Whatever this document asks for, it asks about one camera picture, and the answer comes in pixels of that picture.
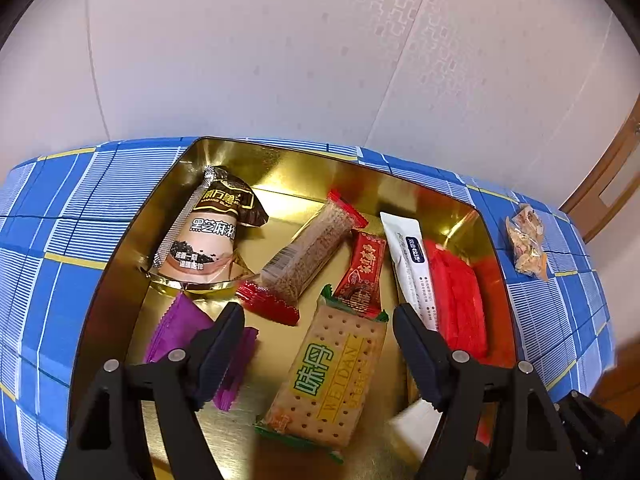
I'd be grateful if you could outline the purple snack packet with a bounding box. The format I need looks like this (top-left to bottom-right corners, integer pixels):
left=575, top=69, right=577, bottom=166
left=142, top=292, right=260, bottom=411

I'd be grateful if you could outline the gold tin box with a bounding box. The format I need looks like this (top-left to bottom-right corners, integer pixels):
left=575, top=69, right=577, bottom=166
left=66, top=136, right=518, bottom=480

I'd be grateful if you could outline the brown sesame snack packet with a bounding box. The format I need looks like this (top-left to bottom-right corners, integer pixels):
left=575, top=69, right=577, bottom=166
left=147, top=165, right=271, bottom=291

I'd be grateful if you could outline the green-edged cracker packet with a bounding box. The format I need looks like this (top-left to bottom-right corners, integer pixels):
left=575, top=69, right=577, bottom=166
left=252, top=284, right=390, bottom=463

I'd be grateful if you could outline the white bar packet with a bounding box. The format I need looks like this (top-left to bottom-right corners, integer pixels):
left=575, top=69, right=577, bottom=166
left=379, top=211, right=440, bottom=333

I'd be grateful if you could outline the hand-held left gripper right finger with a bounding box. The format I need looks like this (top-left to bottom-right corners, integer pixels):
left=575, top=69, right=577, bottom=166
left=391, top=302, right=585, bottom=480

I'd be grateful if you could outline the small red candy packet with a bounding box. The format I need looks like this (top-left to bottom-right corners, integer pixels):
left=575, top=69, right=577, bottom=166
left=331, top=229, right=388, bottom=320

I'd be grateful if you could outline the wooden door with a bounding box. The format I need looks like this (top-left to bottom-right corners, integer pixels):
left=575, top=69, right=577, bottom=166
left=558, top=112, right=640, bottom=246

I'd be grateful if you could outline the large red snack packet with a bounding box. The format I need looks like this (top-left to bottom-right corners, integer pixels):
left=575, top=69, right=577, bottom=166
left=425, top=241, right=489, bottom=358

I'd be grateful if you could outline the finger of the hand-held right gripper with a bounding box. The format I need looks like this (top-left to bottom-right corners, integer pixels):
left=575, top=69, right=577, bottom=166
left=552, top=389, right=629, bottom=480

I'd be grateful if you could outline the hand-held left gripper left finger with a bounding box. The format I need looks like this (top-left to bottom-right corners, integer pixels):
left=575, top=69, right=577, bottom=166
left=56, top=301, right=247, bottom=480

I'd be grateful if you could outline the grain bar with red ends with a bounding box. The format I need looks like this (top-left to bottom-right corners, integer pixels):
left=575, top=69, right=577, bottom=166
left=236, top=189, right=370, bottom=327

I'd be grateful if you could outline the yellow mixed nuts packet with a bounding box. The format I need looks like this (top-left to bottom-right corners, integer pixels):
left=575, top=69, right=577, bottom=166
left=504, top=204, right=550, bottom=282

